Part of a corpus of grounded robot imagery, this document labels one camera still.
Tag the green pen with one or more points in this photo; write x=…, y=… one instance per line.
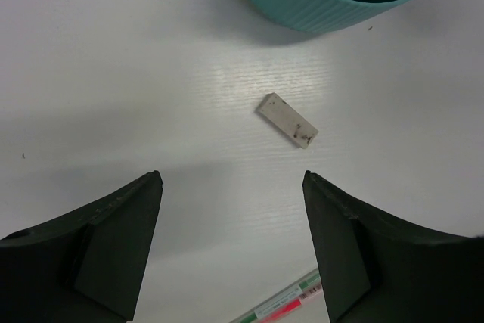
x=310, y=278

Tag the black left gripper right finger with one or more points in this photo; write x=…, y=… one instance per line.
x=376, y=267

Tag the beige eraser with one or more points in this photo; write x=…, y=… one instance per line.
x=286, y=120

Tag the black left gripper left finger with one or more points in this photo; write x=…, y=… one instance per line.
x=86, y=265

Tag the pink pen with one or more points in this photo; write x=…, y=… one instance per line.
x=286, y=302

